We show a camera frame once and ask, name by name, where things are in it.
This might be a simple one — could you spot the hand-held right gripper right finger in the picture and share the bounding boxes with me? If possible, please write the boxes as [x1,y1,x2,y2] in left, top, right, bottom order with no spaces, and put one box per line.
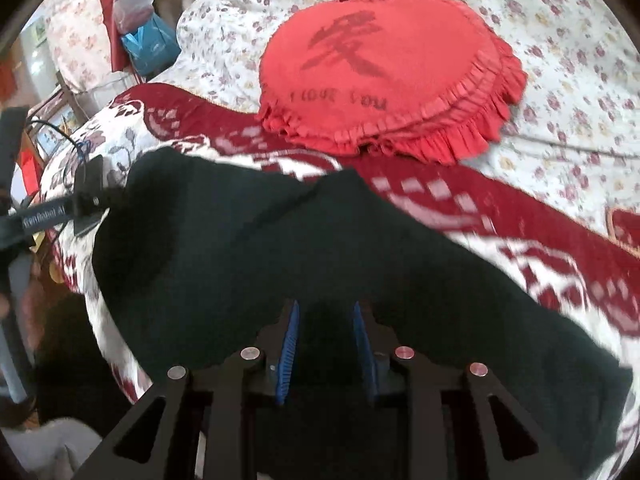
[352,301,583,480]

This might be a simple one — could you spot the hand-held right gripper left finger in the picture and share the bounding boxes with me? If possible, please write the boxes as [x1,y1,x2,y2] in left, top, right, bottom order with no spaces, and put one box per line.
[74,299,301,480]

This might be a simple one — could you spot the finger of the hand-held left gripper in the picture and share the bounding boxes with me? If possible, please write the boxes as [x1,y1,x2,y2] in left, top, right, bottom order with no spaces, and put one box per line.
[72,155,123,237]

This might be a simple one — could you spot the black pants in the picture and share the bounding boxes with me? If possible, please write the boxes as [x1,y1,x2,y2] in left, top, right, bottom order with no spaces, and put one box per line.
[91,149,633,480]

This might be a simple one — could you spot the floral pillow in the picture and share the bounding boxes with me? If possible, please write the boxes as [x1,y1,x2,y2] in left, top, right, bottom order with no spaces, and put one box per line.
[44,0,132,95]

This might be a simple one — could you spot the blue plastic bag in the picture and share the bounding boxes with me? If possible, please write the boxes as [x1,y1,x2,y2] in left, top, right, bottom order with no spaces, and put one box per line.
[121,12,182,77]

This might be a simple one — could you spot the red and white patterned blanket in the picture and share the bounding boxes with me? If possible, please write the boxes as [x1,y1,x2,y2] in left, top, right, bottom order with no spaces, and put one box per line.
[40,82,640,480]

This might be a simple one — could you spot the clear plastic bag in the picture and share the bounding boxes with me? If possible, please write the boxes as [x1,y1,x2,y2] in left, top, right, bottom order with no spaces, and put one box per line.
[112,0,158,36]

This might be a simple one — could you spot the red ruffled round cushion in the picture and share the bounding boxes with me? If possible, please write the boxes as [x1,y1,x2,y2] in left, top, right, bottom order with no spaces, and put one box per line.
[255,0,528,166]

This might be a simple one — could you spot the floral white bed sheet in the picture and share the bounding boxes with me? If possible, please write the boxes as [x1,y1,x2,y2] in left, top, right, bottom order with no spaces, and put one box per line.
[152,0,640,241]

